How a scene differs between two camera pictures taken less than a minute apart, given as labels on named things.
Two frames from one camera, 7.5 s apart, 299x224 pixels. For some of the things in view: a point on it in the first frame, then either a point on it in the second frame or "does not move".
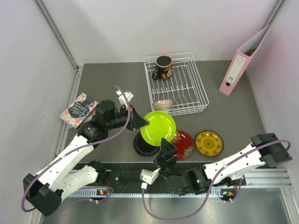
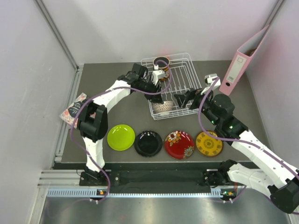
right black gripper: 164,159 → 182,99
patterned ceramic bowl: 162,105 does not move
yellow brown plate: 209,143 does not move
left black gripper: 137,121 → 157,98
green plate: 160,125 → 121,137
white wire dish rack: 185,88 does not move
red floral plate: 185,144 does not move
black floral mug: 163,69 does not move
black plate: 143,148 does not move
